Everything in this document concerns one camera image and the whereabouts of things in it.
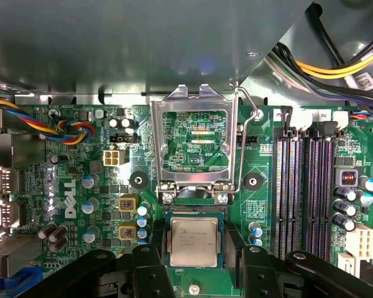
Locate black RAM slot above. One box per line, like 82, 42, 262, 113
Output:
274, 130, 287, 260
321, 122, 336, 261
287, 130, 302, 258
307, 133, 321, 255

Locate white four pin socket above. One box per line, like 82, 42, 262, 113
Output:
102, 150, 125, 168

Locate CPU socket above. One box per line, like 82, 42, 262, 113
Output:
163, 204, 229, 218

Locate yellow black power wires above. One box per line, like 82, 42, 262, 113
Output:
264, 0, 373, 108

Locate twisted multicoloured fan wire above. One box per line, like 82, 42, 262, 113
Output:
0, 94, 96, 147

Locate metal socket cover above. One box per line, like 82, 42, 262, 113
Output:
149, 83, 238, 191

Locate green motherboard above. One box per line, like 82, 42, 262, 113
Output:
0, 102, 373, 298

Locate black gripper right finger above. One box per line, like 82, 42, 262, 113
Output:
225, 222, 373, 298

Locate grey power supply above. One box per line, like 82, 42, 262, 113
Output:
0, 0, 315, 97

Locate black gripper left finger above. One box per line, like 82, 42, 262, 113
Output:
43, 217, 175, 298

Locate silver topped CPU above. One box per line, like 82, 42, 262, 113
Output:
163, 212, 228, 269

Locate silver port connector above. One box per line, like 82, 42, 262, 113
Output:
0, 198, 21, 230
0, 166, 21, 196

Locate blue VGA port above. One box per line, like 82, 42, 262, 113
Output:
0, 266, 45, 298

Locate wire locking lever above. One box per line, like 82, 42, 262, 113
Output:
229, 82, 258, 195

